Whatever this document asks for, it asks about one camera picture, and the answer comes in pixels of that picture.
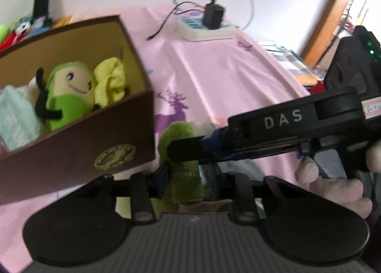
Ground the dark green plush toy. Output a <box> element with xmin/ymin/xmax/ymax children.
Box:
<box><xmin>158</xmin><ymin>121</ymin><xmax>204</xmax><ymax>205</ymax></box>

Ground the person's right hand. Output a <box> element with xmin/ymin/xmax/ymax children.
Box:
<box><xmin>295</xmin><ymin>150</ymin><xmax>373</xmax><ymax>219</ymax></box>

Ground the white power strip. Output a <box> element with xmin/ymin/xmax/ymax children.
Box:
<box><xmin>176</xmin><ymin>16</ymin><xmax>238</xmax><ymax>42</ymax></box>

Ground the light teal cloth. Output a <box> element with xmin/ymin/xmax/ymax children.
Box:
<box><xmin>1</xmin><ymin>85</ymin><xmax>46</xmax><ymax>152</ymax></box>

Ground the plaid folded cloth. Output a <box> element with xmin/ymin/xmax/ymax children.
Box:
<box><xmin>260</xmin><ymin>44</ymin><xmax>321</xmax><ymax>87</ymax></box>

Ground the wooden door frame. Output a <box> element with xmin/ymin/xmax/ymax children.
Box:
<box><xmin>301</xmin><ymin>0</ymin><xmax>349</xmax><ymax>68</ymax></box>

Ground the black usb cable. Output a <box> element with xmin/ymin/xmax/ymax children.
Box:
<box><xmin>146</xmin><ymin>0</ymin><xmax>218</xmax><ymax>41</ymax></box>

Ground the yellow soft cloth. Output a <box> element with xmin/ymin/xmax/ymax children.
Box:
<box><xmin>93</xmin><ymin>57</ymin><xmax>127</xmax><ymax>108</ymax></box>

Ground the small panda plush toy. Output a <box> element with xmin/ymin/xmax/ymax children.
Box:
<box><xmin>13</xmin><ymin>14</ymin><xmax>53</xmax><ymax>35</ymax></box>

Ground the black power adapter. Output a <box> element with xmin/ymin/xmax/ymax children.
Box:
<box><xmin>202</xmin><ymin>3</ymin><xmax>225</xmax><ymax>30</ymax></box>

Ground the neon green plush toy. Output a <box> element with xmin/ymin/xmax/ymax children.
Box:
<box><xmin>0</xmin><ymin>25</ymin><xmax>9</xmax><ymax>43</ymax></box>

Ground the green smiling plush toy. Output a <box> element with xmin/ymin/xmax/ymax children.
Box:
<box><xmin>35</xmin><ymin>61</ymin><xmax>100</xmax><ymax>131</ymax></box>

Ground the red storage box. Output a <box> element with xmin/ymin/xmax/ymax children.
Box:
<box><xmin>309</xmin><ymin>81</ymin><xmax>326</xmax><ymax>94</ymax></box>

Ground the pink printed tablecloth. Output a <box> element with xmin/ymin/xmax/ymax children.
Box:
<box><xmin>1</xmin><ymin>6</ymin><xmax>308</xmax><ymax>272</ymax></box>

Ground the brown cardboard shoe box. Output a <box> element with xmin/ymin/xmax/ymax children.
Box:
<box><xmin>1</xmin><ymin>15</ymin><xmax>155</xmax><ymax>205</ymax></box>

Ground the yellow book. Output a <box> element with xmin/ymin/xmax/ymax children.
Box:
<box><xmin>52</xmin><ymin>15</ymin><xmax>73</xmax><ymax>29</ymax></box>

